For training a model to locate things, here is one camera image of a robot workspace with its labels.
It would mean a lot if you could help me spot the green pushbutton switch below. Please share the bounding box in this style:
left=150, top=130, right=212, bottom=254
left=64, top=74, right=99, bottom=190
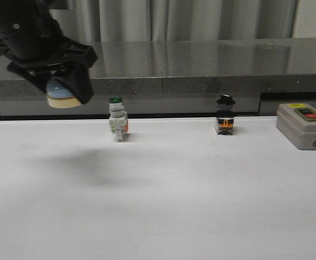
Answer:
left=109, top=96, right=128, bottom=141

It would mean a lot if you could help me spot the black selector knob switch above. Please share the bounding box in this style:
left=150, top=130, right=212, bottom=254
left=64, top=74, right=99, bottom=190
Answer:
left=215, top=94, right=236, bottom=135

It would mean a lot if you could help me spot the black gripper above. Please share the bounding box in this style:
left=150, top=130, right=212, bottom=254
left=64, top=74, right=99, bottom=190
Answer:
left=0, top=1, right=98, bottom=105

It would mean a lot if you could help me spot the blue dome service bell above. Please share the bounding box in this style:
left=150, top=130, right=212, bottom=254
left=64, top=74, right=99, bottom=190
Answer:
left=46, top=78, right=81, bottom=109

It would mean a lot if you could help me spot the grey push button box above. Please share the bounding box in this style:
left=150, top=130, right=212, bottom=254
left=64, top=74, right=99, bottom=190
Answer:
left=276, top=103, right=316, bottom=150

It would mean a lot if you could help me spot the grey stone counter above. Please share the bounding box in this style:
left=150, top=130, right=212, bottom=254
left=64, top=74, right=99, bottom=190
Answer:
left=0, top=38, right=316, bottom=120

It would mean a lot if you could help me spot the grey curtain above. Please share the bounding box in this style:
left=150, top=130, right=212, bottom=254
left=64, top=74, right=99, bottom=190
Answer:
left=50, top=1, right=316, bottom=42

